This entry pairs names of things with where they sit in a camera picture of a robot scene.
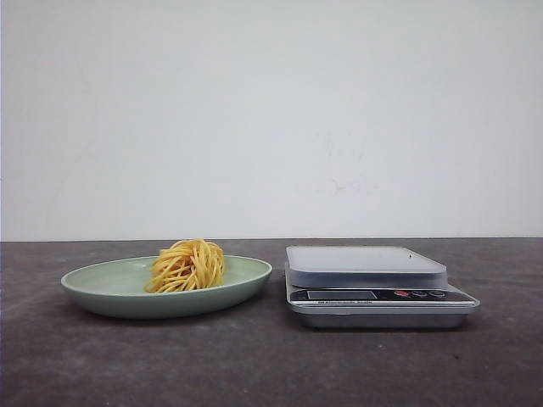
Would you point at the yellow vermicelli noodle bundle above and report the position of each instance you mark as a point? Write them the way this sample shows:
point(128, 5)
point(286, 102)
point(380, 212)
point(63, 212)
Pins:
point(187, 265)

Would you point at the silver digital kitchen scale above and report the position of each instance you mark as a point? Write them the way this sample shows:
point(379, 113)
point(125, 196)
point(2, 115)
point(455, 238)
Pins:
point(341, 287)

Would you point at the light green plate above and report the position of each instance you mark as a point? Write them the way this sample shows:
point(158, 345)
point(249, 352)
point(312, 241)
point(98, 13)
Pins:
point(116, 288)

